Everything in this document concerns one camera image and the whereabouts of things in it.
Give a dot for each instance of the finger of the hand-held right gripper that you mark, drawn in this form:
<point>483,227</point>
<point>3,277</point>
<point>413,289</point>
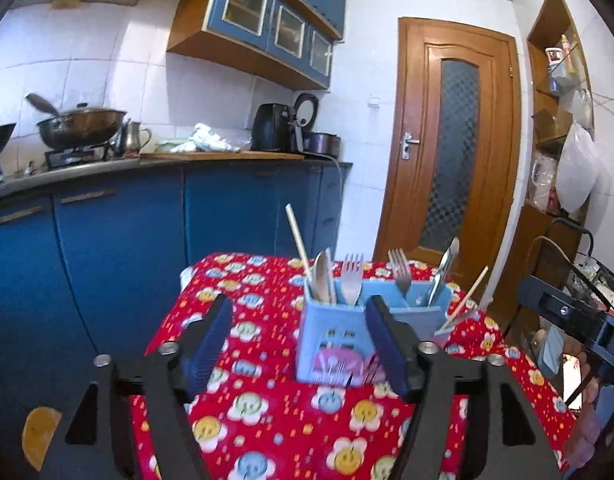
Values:
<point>562,307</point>

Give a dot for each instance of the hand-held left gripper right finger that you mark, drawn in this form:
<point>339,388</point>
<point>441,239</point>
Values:
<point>387,350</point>

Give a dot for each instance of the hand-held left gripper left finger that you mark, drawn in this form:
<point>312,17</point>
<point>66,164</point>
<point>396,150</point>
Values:
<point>207,345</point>

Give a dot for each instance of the blue plastic utensil holder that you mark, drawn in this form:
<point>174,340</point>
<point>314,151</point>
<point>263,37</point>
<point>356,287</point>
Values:
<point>332,330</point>

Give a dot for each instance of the stainless steel fork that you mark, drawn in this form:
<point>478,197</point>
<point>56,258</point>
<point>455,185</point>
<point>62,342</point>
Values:
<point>401,275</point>

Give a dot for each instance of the silver fork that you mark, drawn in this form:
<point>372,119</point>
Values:
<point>353,280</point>

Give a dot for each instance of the metal chopstick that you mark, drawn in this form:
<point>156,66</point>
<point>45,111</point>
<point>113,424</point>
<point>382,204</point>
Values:
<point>467,316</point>

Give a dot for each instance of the silver spoon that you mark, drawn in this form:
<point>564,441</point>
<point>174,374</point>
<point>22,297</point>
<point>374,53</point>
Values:
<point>321,275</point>

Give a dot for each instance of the person's right hand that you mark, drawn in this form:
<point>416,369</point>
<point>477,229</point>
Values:
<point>589,380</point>

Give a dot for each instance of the red floral tablecloth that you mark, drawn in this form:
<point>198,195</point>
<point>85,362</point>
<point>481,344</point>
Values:
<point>287,410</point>

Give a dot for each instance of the blue lower cabinets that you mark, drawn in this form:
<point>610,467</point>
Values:
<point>112,260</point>

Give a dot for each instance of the white plastic bag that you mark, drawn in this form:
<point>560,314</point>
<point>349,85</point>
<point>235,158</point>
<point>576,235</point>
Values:
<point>579,170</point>

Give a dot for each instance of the wooden door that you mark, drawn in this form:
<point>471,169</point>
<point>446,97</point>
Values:
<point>412,210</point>

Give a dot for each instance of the cardboard box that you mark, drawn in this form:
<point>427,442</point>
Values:
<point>552,125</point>

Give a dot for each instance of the orange round object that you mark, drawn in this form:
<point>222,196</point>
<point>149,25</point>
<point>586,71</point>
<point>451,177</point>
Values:
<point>39,435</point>

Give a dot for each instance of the wooden cutting board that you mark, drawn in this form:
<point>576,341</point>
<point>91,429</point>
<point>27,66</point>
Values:
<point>237,155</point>

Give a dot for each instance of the white printed cloth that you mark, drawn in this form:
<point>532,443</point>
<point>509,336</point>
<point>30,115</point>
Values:
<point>207,137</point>

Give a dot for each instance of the rice cooker with open lid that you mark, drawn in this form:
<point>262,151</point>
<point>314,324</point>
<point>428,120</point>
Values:
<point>324,144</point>

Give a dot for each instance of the metal kettle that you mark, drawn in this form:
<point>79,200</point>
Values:
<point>132,137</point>

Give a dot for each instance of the black air fryer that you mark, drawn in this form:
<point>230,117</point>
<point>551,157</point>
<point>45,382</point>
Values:
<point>269,127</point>

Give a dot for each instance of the gas stove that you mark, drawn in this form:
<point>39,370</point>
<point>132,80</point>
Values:
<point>77,154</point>

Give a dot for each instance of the metal wok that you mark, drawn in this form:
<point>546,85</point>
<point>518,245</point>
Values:
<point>82,127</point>

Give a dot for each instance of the white wall socket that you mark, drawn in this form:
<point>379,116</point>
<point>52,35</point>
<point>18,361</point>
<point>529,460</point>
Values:
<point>374,101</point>

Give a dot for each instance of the wooden wall shelf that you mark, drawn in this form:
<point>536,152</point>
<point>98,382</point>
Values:
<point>542,35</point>

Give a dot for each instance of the blue wall cabinet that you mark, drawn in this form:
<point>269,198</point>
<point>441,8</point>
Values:
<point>267,25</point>

